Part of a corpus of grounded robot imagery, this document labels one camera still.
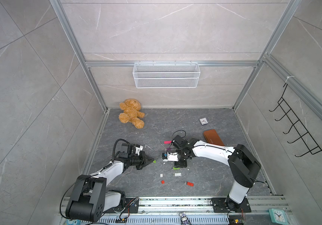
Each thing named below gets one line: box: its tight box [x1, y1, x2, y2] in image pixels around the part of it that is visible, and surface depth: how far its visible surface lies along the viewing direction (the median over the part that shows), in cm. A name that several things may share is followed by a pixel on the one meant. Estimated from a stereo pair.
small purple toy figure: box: [179, 211, 192, 225], surface depth 69 cm
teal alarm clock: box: [268, 208, 289, 225], surface depth 70 cm
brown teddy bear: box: [118, 98, 146, 129], surface depth 109 cm
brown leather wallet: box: [203, 128, 226, 147], surface depth 103 cm
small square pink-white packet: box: [199, 117, 209, 126], surface depth 112 cm
